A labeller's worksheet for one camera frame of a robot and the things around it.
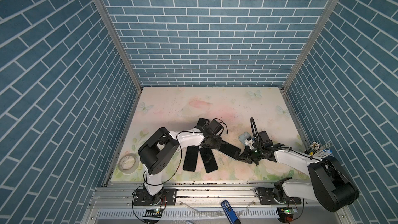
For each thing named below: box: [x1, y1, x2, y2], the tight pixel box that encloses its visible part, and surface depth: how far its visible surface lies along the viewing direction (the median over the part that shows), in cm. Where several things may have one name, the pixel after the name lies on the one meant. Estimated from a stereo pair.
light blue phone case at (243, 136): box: [238, 131, 251, 146], surface depth 98 cm
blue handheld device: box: [220, 199, 242, 224], surface depth 70 cm
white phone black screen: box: [199, 147, 219, 174], surface depth 88 cm
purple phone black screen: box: [182, 145, 199, 172], surface depth 87 cm
